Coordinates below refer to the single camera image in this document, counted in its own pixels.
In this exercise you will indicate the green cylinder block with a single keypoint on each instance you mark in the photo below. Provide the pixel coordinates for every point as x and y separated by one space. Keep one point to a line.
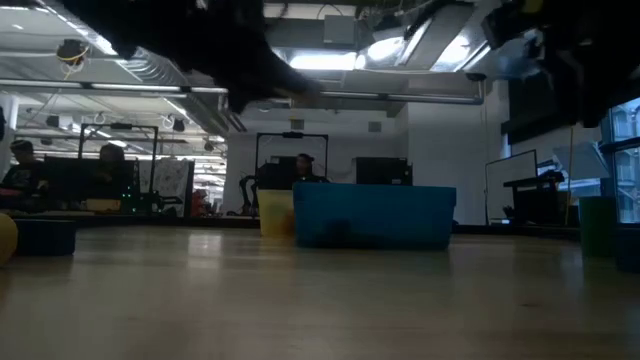
598 225

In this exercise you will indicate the blue bar block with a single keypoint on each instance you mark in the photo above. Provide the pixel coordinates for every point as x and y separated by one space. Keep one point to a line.
45 237

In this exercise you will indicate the yellow cylinder block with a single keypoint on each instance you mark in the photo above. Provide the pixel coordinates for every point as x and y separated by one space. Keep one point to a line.
6 240

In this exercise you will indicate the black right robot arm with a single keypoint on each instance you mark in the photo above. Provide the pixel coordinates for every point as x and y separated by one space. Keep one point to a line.
590 50

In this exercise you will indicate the black background robot arm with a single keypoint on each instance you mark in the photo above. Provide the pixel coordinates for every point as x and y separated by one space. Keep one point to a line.
246 192

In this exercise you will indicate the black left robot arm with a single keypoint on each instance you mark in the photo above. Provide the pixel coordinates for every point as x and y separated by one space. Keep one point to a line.
200 40

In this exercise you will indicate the ceiling light panel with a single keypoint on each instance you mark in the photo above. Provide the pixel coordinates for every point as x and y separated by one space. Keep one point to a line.
325 61

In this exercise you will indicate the person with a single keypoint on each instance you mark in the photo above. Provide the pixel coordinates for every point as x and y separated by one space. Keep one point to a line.
305 167
112 167
22 170

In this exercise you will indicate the grey ceiling box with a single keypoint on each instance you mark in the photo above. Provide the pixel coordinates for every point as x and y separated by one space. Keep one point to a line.
340 29

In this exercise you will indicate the translucent yellow plastic bin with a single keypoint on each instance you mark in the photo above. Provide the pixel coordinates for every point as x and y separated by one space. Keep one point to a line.
275 210

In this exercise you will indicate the grey ceiling pipe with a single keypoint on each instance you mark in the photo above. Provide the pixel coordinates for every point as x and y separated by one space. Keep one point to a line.
400 96

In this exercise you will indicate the white drawn-on board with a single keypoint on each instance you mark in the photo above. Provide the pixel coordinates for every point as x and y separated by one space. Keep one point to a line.
170 180

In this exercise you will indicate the black monitor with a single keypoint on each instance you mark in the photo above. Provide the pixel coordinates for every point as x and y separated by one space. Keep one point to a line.
382 171

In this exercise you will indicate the whiteboard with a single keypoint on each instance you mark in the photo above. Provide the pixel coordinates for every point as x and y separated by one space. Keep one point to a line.
510 185

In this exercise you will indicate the blue plastic bin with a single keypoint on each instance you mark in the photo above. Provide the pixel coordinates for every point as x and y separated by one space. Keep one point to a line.
375 215

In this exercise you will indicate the black cart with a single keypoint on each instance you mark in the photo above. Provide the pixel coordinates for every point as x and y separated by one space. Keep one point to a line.
537 197

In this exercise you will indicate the window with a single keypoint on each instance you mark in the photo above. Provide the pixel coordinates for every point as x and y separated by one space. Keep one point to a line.
627 165

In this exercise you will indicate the yellow box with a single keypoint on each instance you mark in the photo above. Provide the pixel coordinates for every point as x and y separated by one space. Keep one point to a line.
102 204

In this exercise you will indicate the black monitor bank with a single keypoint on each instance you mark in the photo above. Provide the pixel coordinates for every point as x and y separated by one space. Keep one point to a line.
70 180

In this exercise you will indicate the black station frame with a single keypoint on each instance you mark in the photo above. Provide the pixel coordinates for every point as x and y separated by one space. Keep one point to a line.
292 134
118 126

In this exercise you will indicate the silver ventilation duct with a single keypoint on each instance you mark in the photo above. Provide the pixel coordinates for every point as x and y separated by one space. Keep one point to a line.
440 45
150 70

